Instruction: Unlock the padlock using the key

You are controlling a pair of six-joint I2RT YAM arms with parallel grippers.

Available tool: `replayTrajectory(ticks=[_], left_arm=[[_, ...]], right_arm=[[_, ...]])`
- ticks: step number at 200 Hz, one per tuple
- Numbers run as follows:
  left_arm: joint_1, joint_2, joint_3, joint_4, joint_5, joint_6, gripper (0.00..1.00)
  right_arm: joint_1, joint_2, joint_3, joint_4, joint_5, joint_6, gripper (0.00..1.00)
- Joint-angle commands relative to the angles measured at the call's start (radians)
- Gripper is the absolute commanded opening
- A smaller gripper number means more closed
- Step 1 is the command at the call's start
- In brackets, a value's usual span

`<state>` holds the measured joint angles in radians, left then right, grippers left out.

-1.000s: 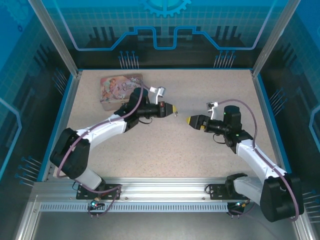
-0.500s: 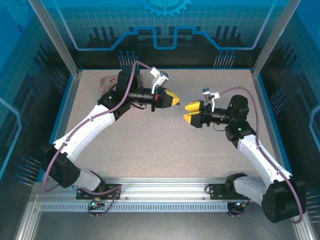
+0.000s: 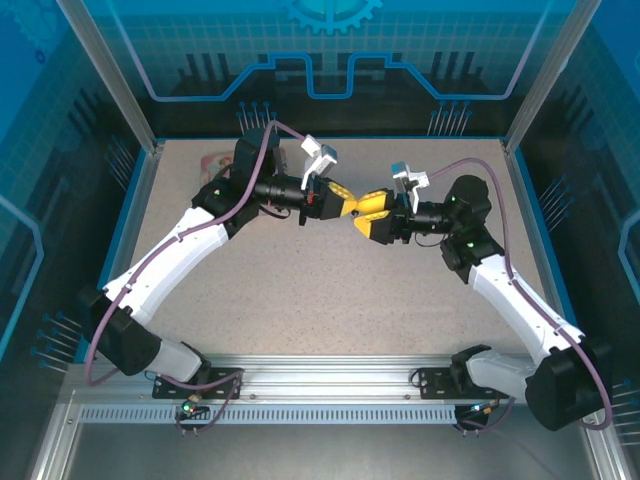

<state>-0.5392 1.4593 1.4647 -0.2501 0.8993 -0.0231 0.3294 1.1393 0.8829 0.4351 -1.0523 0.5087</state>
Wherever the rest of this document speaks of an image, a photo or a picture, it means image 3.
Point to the pink illustrated diary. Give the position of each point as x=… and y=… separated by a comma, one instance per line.
x=212, y=165

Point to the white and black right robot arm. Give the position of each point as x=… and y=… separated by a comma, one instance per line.
x=510, y=295

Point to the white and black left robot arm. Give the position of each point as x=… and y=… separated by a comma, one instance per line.
x=165, y=260

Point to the connector with green light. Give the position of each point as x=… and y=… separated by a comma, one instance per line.
x=190, y=406
x=481, y=409

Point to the aluminium side rail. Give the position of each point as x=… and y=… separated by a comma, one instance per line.
x=140, y=200
x=530, y=210

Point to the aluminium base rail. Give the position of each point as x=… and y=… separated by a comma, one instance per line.
x=325, y=372

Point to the aluminium frame post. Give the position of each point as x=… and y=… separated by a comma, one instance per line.
x=110, y=75
x=550, y=75

